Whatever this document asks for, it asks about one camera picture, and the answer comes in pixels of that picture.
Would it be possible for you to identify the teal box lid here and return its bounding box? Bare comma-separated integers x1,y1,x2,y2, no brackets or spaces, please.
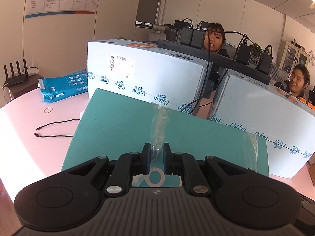
62,89,269,176

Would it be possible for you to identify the rubber band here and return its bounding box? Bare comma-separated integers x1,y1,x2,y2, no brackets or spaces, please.
44,107,53,113

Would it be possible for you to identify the large light-blue carton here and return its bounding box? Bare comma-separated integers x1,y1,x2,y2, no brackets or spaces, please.
208,70,314,178

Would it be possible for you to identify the blue paper ream pack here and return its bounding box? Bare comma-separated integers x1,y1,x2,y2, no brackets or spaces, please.
38,69,88,103

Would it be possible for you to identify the person in dark jacket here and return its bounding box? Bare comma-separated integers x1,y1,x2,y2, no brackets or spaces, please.
273,65,310,99

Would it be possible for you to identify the black power strip shelf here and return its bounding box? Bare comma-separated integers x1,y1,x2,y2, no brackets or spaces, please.
157,40,271,85

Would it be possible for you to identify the black router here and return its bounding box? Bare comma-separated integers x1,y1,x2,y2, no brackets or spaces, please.
3,59,28,87

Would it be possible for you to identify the black usb cable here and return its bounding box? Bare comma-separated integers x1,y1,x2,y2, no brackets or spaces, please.
33,118,81,138

